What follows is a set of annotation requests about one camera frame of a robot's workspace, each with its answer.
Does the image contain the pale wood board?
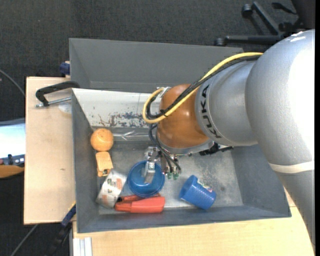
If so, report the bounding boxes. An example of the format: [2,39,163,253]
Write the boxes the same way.
[23,76,76,225]

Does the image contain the orange toy bread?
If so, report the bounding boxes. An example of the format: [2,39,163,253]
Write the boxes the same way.
[95,151,114,178]

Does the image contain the orange ball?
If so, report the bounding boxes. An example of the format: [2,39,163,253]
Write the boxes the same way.
[90,128,115,152]

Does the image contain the blue bowl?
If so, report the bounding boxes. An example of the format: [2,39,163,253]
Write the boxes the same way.
[127,160,166,198]

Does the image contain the blue ribbed cup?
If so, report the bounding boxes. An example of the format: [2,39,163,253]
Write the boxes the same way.
[178,174,217,211]

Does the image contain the silver printed packet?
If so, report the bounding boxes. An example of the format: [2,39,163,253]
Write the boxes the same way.
[95,168,128,209]

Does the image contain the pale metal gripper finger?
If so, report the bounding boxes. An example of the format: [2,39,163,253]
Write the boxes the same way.
[141,161,157,185]
[144,146,159,163]

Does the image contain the orange-red spray bottle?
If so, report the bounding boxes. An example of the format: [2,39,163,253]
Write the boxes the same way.
[114,193,166,214]

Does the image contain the grey metal bin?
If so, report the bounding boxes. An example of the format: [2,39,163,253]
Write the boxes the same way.
[68,37,292,234]

